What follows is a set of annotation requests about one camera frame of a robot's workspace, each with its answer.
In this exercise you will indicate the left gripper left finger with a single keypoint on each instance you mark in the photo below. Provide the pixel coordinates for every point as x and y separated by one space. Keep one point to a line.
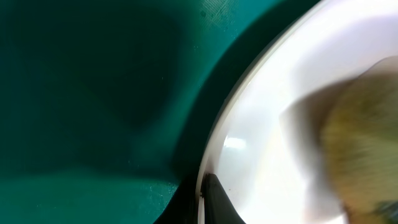
183 207

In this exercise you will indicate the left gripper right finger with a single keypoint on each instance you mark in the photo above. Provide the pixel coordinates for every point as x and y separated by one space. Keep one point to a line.
217 205

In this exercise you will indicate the white plate with red stain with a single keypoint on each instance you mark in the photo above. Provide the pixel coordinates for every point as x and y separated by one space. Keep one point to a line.
264 149

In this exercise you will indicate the green yellow sponge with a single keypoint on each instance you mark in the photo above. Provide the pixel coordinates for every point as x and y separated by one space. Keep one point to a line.
360 142

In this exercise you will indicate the teal plastic tray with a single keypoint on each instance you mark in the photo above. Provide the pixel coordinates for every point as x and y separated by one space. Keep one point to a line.
106 105

